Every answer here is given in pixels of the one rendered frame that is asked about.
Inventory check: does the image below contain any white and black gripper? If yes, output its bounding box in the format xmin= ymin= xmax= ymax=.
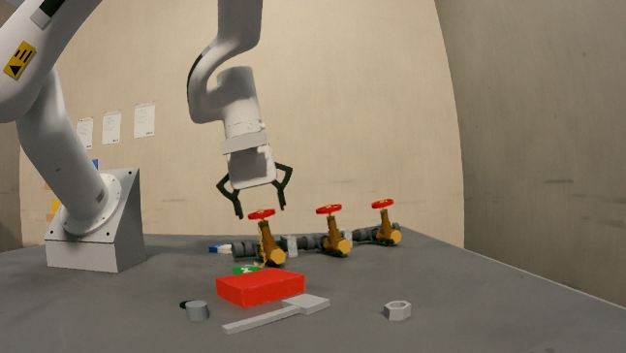
xmin=216 ymin=138 xmax=293 ymax=219

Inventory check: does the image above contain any red rectangular block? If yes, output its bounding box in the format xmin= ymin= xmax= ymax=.
xmin=215 ymin=268 xmax=305 ymax=308

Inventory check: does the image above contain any grey cylinder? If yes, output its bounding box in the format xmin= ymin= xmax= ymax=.
xmin=185 ymin=301 xmax=209 ymax=321

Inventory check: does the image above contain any grey hex nut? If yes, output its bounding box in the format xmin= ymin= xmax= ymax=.
xmin=384 ymin=301 xmax=411 ymax=321

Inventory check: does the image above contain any grey pipe with three brass valves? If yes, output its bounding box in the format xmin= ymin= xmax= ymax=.
xmin=231 ymin=199 xmax=401 ymax=265

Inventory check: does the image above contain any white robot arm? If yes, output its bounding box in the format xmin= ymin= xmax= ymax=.
xmin=0 ymin=0 xmax=267 ymax=236

